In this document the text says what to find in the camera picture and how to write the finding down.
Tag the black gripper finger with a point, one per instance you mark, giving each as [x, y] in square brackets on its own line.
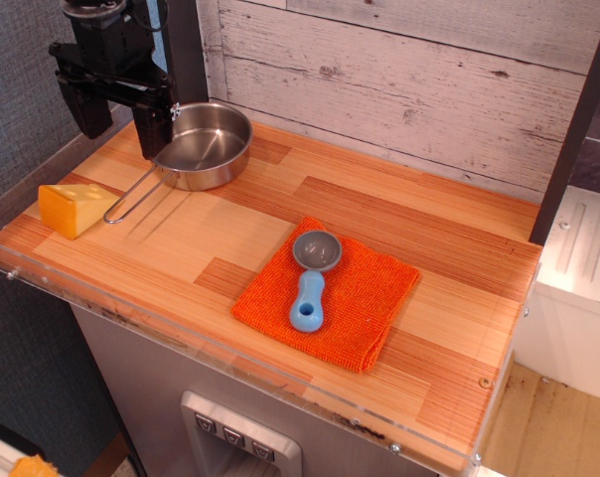
[154, 126]
[90, 111]

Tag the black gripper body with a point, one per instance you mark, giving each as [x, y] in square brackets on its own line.
[112, 53]

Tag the blue spoon with grey bowl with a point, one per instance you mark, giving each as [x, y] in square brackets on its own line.
[317, 252]

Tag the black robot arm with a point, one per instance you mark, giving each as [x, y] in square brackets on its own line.
[111, 60]

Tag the yellow cheese wedge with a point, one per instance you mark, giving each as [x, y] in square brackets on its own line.
[72, 209]

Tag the orange knitted cloth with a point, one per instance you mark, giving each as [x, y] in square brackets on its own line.
[363, 295]

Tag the stainless steel pot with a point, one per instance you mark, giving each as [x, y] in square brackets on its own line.
[210, 148]

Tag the clear acrylic table guard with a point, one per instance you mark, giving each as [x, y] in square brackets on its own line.
[430, 389]

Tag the grey toy fridge cabinet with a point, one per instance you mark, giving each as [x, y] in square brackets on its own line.
[147, 378]

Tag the silver dispenser panel with buttons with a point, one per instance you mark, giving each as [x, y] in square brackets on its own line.
[227, 443]

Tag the yellow object bottom left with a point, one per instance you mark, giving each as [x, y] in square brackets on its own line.
[33, 466]

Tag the white toy sink unit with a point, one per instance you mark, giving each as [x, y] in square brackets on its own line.
[558, 335]

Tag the dark vertical post left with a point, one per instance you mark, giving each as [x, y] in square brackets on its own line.
[184, 51]

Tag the dark vertical post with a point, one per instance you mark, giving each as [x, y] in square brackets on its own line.
[184, 51]
[583, 114]

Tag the dark vertical post right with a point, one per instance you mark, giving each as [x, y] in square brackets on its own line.
[583, 114]

